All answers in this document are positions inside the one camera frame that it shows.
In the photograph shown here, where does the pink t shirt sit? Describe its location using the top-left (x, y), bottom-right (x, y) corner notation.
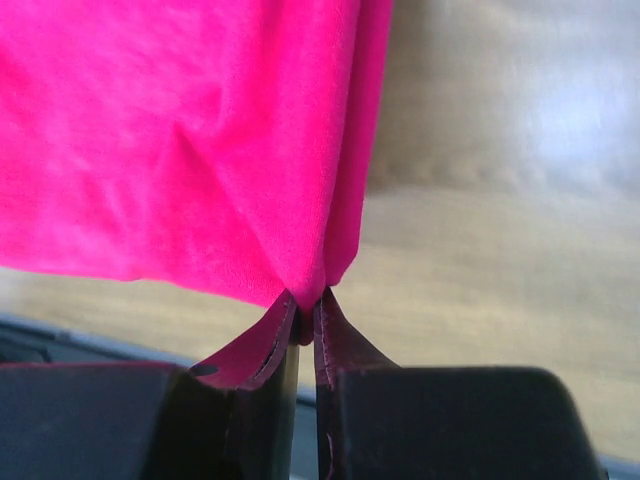
top-left (0, 0), bottom-right (396, 346)

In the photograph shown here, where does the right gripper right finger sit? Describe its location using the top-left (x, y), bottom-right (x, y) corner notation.
top-left (312, 287), bottom-right (601, 480)

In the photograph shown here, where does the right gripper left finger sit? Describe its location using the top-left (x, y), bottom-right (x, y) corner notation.
top-left (0, 290), bottom-right (302, 480)

